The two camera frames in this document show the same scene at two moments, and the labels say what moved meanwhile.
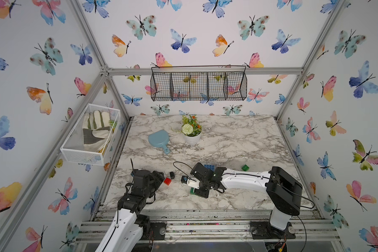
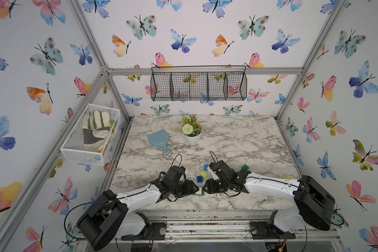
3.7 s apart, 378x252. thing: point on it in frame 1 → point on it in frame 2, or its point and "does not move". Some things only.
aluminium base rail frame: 205,225 does not move
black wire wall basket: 198,82 does not move
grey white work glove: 96,130 does not move
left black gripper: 157,179 → 189,189
